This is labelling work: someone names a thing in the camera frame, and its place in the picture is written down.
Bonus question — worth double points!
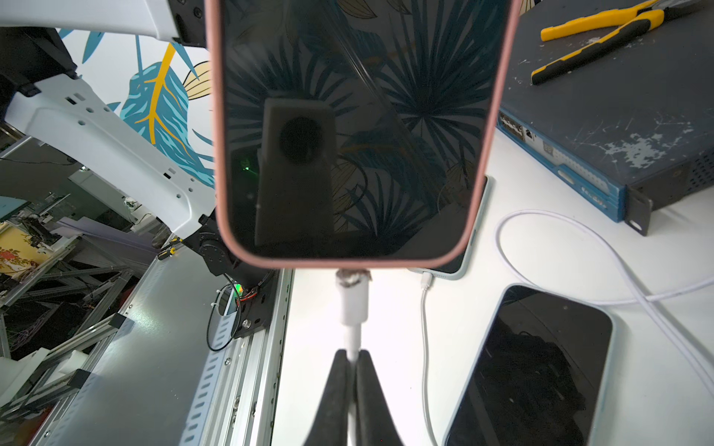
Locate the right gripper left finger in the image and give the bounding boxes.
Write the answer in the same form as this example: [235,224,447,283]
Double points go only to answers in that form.
[304,349,353,446]

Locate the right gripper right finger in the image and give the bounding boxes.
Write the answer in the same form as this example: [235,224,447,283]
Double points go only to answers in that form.
[355,350,403,446]

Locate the light blue case phone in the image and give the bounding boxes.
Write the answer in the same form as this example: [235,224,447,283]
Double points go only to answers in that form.
[444,284,615,445]

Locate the mint case phone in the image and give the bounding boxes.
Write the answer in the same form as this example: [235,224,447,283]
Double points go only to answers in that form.
[407,176,494,281]

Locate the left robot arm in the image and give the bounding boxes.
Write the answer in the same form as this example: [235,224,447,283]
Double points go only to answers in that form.
[1,1,277,337]

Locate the yellow black pliers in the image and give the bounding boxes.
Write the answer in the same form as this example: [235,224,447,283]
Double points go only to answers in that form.
[529,0,704,87]

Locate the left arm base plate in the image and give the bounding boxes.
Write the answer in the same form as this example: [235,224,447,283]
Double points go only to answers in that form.
[184,213,280,338]

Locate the aluminium frame rail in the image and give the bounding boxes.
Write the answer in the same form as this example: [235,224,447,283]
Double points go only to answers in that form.
[33,247,294,445]

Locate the dark grey network switch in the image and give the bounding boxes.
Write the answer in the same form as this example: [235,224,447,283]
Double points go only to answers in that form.
[498,1,713,235]

